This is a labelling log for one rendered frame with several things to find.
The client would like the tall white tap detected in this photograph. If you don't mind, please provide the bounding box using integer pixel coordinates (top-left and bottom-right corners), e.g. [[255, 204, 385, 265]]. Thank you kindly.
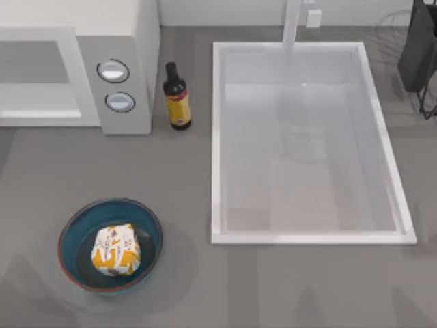
[[281, 0, 301, 52]]

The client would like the pale microwave oven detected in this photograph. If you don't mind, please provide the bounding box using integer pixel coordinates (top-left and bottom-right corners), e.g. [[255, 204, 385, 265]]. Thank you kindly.
[[0, 0, 161, 136]]

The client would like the round grey microwave knob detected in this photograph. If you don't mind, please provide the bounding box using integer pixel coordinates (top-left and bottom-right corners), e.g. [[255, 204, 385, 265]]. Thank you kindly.
[[104, 91, 137, 113], [96, 58, 131, 84]]

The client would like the blue bowl with red rim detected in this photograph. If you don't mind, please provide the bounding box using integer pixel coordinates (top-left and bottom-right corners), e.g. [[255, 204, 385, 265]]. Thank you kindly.
[[57, 197, 164, 297]]

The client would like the white wall socket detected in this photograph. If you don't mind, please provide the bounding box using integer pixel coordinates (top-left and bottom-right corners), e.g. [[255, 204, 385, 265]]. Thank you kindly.
[[306, 9, 322, 28]]

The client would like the white sink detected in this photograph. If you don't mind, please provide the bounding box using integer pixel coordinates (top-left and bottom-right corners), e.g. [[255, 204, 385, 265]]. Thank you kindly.
[[210, 41, 418, 245]]

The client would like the white and yellow wrapped packet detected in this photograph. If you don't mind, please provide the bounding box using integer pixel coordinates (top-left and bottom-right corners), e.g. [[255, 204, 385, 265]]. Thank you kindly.
[[90, 223, 142, 277]]

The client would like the dark bottle with yellow label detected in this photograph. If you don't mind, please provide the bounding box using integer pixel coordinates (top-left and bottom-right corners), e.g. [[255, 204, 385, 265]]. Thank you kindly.
[[163, 61, 193, 131]]

